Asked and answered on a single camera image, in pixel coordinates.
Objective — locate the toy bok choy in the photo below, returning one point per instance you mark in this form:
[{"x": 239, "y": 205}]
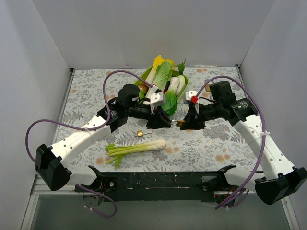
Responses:
[{"x": 176, "y": 85}]

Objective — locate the toy brown mushroom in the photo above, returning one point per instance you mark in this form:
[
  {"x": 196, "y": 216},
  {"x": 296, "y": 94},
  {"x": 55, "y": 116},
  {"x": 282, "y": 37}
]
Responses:
[{"x": 143, "y": 88}]

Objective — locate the toy leafy green sprig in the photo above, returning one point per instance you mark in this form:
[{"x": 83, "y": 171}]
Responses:
[{"x": 181, "y": 67}]

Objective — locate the large toy napa cabbage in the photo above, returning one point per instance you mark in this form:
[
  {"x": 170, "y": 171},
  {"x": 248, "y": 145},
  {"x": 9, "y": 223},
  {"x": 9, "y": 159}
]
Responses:
[{"x": 162, "y": 74}]

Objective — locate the yellow toy cabbage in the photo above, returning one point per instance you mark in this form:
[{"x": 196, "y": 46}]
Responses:
[{"x": 158, "y": 61}]

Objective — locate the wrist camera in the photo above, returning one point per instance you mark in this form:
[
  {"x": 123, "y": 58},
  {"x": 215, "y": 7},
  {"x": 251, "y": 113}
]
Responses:
[
  {"x": 190, "y": 96},
  {"x": 157, "y": 99}
]

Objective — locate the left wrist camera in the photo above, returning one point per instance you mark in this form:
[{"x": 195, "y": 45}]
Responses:
[{"x": 157, "y": 99}]

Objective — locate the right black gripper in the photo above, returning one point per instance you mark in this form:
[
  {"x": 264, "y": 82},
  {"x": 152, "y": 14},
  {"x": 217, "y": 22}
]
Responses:
[{"x": 192, "y": 117}]

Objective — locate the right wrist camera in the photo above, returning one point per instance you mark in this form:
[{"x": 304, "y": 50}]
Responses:
[{"x": 190, "y": 96}]

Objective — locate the green plastic basket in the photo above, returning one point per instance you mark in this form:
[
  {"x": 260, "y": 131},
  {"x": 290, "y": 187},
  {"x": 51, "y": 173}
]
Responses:
[{"x": 175, "y": 73}]

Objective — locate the small brass padlock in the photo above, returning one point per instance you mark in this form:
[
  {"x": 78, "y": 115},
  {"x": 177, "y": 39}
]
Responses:
[{"x": 177, "y": 123}]

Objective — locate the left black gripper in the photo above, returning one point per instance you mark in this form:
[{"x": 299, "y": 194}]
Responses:
[{"x": 155, "y": 117}]

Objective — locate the small brass padlock open shackle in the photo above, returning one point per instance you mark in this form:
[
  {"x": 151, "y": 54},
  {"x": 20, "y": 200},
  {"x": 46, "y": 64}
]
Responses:
[{"x": 140, "y": 133}]

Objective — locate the floral table mat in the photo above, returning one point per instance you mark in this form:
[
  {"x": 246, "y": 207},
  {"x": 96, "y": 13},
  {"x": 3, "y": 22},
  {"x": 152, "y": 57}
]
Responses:
[{"x": 210, "y": 149}]

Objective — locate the toy celery stalk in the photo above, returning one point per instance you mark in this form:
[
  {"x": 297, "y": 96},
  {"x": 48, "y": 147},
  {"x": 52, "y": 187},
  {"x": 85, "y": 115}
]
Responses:
[{"x": 116, "y": 153}]

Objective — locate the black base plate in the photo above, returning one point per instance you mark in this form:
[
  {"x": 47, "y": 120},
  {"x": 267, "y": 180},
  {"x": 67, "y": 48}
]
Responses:
[{"x": 142, "y": 186}]

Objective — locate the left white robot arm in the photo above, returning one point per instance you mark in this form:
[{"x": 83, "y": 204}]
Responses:
[{"x": 53, "y": 163}]

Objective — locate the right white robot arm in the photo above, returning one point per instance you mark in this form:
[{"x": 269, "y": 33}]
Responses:
[{"x": 279, "y": 179}]

